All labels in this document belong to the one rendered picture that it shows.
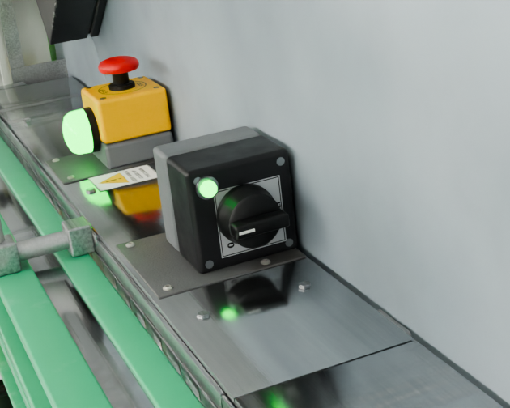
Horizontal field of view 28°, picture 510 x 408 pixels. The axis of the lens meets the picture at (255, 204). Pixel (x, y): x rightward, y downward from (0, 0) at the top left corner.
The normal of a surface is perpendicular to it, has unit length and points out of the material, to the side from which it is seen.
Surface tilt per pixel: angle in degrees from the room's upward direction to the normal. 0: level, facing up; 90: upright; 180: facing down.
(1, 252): 90
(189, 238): 0
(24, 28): 90
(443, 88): 0
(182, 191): 0
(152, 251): 90
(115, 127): 90
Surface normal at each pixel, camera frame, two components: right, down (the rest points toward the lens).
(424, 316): -0.91, 0.24
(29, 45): 0.39, 0.29
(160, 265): -0.11, -0.93
